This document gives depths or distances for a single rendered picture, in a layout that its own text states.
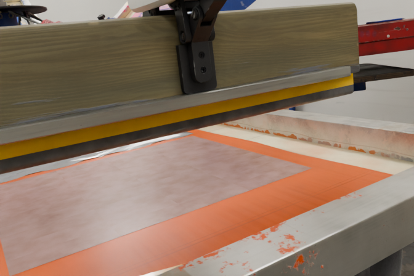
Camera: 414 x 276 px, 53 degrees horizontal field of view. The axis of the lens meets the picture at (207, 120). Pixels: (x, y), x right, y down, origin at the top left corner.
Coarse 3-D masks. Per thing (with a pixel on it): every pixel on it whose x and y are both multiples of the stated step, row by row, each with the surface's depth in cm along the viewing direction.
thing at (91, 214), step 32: (96, 160) 67; (0, 192) 57; (32, 192) 55; (64, 192) 53; (96, 192) 51; (128, 192) 50; (0, 224) 45; (32, 224) 44; (64, 224) 43; (96, 224) 42; (128, 224) 41; (160, 224) 40; (192, 224) 39; (0, 256) 38; (32, 256) 37; (64, 256) 36; (96, 256) 35; (128, 256) 34; (160, 256) 34; (192, 256) 33
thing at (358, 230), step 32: (256, 128) 73; (288, 128) 65; (320, 128) 59; (352, 128) 54; (384, 128) 51; (352, 192) 33; (384, 192) 32; (288, 224) 29; (320, 224) 28; (352, 224) 28; (384, 224) 29; (224, 256) 26; (256, 256) 25; (288, 256) 25; (320, 256) 26; (352, 256) 28; (384, 256) 30
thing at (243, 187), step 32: (128, 160) 65; (160, 160) 62; (192, 160) 60; (224, 160) 58; (256, 160) 56; (288, 160) 54; (320, 160) 53; (160, 192) 49; (192, 192) 47; (224, 192) 46; (256, 192) 45; (288, 192) 44; (320, 192) 43; (224, 224) 38; (256, 224) 37
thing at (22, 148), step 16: (336, 80) 45; (352, 80) 46; (256, 96) 40; (272, 96) 41; (288, 96) 42; (176, 112) 35; (192, 112) 36; (208, 112) 37; (96, 128) 32; (112, 128) 33; (128, 128) 33; (144, 128) 34; (16, 144) 29; (32, 144) 30; (48, 144) 30; (64, 144) 31
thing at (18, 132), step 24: (312, 72) 40; (336, 72) 42; (192, 96) 33; (216, 96) 34; (240, 96) 36; (48, 120) 28; (72, 120) 29; (96, 120) 30; (120, 120) 30; (0, 144) 26
